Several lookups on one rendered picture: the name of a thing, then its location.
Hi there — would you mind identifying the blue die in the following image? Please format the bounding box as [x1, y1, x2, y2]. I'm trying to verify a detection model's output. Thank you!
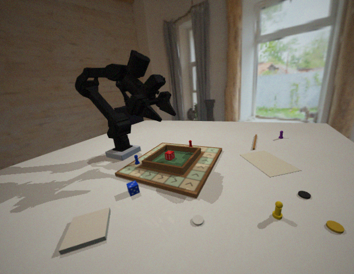
[127, 181, 139, 196]

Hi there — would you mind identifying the beige flat square slab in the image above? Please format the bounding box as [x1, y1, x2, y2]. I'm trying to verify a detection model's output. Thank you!
[59, 207, 111, 255]

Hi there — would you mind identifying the green and cream board game track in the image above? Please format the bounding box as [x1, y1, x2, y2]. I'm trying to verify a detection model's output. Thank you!
[119, 143, 219, 192]

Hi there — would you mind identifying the square wooden game board track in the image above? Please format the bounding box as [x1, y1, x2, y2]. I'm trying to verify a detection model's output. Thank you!
[115, 148, 222, 198]

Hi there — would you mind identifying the red die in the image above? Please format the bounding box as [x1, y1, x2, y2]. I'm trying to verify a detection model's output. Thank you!
[164, 151, 175, 160]

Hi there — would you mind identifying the yellow flat disc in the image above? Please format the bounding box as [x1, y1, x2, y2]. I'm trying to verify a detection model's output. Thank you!
[326, 220, 344, 233]

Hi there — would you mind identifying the yellow game pawn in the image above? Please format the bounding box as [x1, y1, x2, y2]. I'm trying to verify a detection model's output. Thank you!
[272, 202, 283, 220]

